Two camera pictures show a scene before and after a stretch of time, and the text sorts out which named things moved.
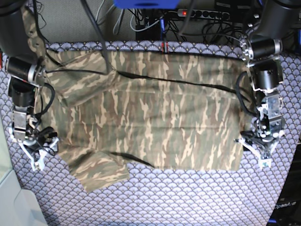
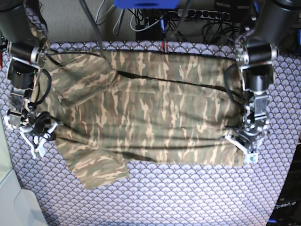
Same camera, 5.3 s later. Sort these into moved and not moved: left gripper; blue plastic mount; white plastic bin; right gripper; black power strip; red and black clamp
Moved: right gripper; left gripper
Not moved: blue plastic mount; black power strip; red and black clamp; white plastic bin
